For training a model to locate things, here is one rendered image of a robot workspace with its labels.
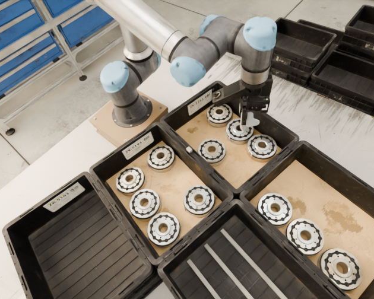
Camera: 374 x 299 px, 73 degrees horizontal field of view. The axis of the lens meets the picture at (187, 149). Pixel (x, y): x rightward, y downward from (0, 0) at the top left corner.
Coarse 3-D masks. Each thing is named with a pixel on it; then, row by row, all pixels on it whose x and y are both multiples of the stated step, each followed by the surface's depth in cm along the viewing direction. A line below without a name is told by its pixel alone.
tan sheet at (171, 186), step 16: (160, 144) 99; (144, 160) 96; (176, 160) 94; (112, 176) 94; (160, 176) 91; (176, 176) 91; (192, 176) 90; (160, 192) 88; (176, 192) 87; (128, 208) 86; (176, 208) 84; (144, 224) 83; (192, 224) 81
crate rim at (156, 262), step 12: (144, 132) 90; (168, 132) 89; (180, 144) 86; (108, 156) 87; (192, 156) 83; (204, 168) 80; (96, 180) 82; (216, 180) 79; (108, 192) 79; (228, 192) 75; (120, 216) 74; (132, 228) 72; (192, 228) 70; (144, 252) 68; (168, 252) 68; (156, 264) 66
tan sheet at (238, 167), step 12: (192, 120) 104; (204, 120) 103; (180, 132) 101; (192, 132) 100; (204, 132) 100; (216, 132) 99; (192, 144) 97; (228, 144) 96; (228, 156) 93; (240, 156) 92; (216, 168) 91; (228, 168) 90; (240, 168) 90; (252, 168) 89; (228, 180) 88; (240, 180) 87
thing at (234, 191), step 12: (216, 84) 100; (192, 96) 97; (180, 108) 95; (276, 120) 87; (288, 132) 84; (288, 144) 81; (276, 156) 79; (264, 168) 78; (252, 180) 76; (240, 192) 75
